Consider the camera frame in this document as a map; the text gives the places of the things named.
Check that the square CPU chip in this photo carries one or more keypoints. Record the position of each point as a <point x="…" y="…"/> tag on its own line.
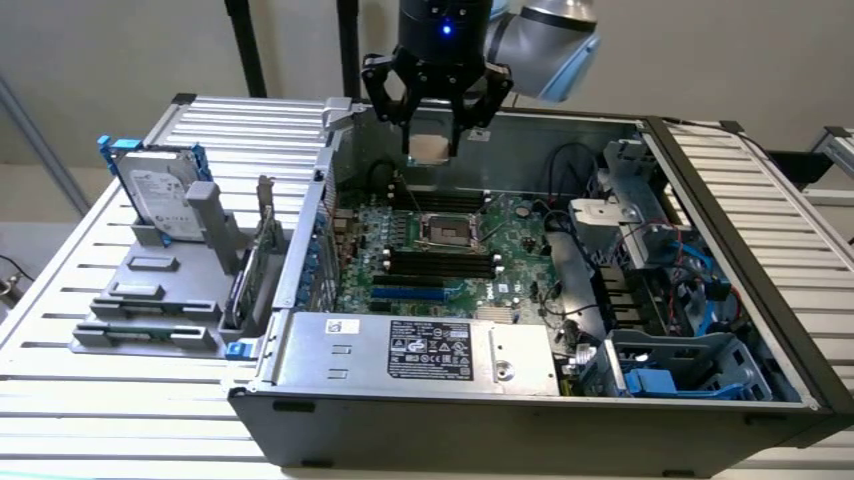
<point x="428" y="149"/>

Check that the open black PC case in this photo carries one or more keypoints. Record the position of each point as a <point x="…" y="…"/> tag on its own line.
<point x="467" y="430"/>

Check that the silver chipset heat sink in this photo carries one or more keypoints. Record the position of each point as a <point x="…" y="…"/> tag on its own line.
<point x="496" y="316"/>

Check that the blue case latch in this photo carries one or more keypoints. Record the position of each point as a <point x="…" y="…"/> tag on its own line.
<point x="241" y="349"/>

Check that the black box beside table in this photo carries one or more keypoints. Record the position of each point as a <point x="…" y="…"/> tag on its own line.
<point x="800" y="167"/>

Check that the black stand pole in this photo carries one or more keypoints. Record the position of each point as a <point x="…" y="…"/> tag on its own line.
<point x="248" y="45"/>
<point x="346" y="45"/>

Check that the green RAM stick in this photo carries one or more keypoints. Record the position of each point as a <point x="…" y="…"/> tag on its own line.
<point x="136" y="331"/>

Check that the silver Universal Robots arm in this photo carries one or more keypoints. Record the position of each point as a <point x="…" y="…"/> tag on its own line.
<point x="547" y="45"/>

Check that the socket locking lever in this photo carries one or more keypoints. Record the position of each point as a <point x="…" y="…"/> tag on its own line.
<point x="489" y="232"/>

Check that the grey air duct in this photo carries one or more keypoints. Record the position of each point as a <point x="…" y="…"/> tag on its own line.
<point x="573" y="275"/>

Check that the hard disk in blue carrier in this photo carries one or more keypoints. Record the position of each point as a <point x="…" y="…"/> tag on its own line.
<point x="160" y="195"/>

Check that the grey metal disk bay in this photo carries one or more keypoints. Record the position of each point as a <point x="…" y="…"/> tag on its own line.
<point x="633" y="200"/>

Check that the silver power supply unit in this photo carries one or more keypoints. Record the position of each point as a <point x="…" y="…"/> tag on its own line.
<point x="373" y="355"/>

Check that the disk bay with blue clips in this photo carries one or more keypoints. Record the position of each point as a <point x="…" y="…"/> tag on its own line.
<point x="673" y="365"/>

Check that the blue expansion slot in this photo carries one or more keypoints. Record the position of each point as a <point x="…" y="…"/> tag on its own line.
<point x="407" y="293"/>

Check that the green motherboard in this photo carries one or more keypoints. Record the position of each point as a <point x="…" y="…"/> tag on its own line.
<point x="513" y="260"/>

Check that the CPU socket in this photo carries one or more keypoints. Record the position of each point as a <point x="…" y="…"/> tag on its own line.
<point x="448" y="231"/>

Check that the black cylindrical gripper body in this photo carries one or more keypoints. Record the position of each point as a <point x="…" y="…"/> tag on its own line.
<point x="440" y="45"/>

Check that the black RAM slot bank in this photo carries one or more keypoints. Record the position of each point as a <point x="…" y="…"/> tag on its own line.
<point x="443" y="200"/>
<point x="443" y="262"/>

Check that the graphics card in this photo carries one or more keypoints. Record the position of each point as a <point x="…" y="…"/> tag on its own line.
<point x="256" y="270"/>

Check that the grey parts rack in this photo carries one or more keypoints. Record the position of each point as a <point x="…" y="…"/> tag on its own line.
<point x="193" y="280"/>

